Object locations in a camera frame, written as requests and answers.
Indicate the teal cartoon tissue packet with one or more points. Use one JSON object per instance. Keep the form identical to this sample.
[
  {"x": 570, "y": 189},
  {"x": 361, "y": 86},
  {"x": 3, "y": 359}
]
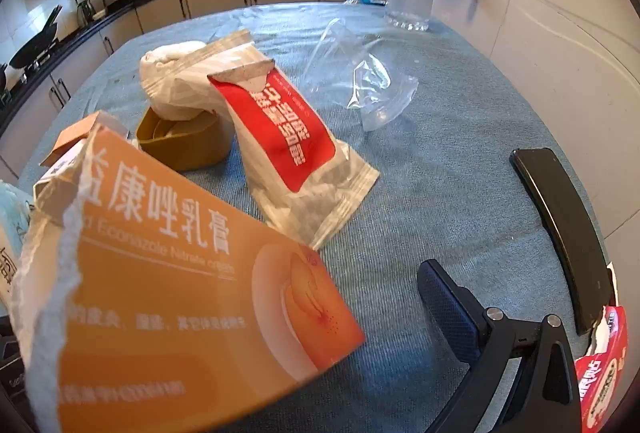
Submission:
[{"x": 11, "y": 233}]

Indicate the red and white small packet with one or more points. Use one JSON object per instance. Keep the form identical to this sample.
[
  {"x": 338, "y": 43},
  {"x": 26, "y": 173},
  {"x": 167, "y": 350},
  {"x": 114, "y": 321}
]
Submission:
[{"x": 602, "y": 378}]

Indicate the black phone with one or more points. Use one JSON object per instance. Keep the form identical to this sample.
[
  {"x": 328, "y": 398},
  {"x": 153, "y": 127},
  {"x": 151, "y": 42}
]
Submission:
[{"x": 565, "y": 233}]

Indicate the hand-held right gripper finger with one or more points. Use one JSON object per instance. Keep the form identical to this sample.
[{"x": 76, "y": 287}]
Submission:
[{"x": 447, "y": 308}]

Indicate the orange cardboard medicine box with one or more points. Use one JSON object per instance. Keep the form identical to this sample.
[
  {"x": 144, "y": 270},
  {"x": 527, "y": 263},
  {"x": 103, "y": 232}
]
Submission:
[{"x": 165, "y": 293}]

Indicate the black frying pan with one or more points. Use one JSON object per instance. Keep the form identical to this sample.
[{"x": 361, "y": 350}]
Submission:
[{"x": 35, "y": 45}]

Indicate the mustard yellow bowl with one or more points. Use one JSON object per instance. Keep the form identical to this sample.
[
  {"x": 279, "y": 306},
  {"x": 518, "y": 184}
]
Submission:
[{"x": 190, "y": 145}]

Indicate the clear plastic bag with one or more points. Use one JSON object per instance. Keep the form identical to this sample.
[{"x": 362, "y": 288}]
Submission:
[{"x": 370, "y": 83}]

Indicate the orange printed bread bag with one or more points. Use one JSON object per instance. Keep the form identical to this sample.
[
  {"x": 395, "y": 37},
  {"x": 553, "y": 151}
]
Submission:
[{"x": 280, "y": 133}]

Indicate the table with grey cloth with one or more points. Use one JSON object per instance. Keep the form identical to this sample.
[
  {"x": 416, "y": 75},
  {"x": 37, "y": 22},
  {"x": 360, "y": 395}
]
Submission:
[{"x": 450, "y": 193}]

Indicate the black kitchen countertop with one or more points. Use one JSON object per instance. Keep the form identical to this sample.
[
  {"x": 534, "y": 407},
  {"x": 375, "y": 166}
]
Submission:
[{"x": 90, "y": 25}]

